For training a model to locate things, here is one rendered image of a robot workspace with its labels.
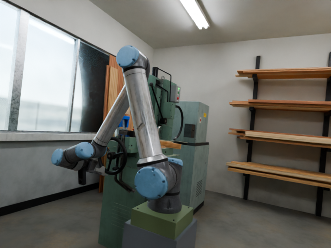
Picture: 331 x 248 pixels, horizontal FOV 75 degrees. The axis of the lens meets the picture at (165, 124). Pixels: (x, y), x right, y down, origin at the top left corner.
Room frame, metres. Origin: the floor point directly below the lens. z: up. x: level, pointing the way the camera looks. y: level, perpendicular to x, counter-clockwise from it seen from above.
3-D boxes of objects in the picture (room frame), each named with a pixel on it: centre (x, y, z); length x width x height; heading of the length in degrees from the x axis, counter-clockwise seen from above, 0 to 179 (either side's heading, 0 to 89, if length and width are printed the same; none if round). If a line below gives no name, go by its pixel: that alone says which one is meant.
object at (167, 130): (2.00, -0.01, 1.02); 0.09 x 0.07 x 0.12; 61
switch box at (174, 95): (2.13, -0.07, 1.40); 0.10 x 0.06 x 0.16; 151
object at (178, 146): (1.88, 0.15, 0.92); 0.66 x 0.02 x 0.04; 61
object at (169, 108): (2.03, -0.03, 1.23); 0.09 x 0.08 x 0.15; 151
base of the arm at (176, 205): (1.19, -0.04, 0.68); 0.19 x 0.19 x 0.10
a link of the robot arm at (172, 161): (1.18, -0.04, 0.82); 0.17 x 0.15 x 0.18; 161
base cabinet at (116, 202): (2.03, 0.16, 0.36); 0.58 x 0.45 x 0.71; 151
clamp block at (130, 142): (1.74, 0.29, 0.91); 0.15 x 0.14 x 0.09; 61
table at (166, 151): (1.82, 0.25, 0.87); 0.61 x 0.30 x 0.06; 61
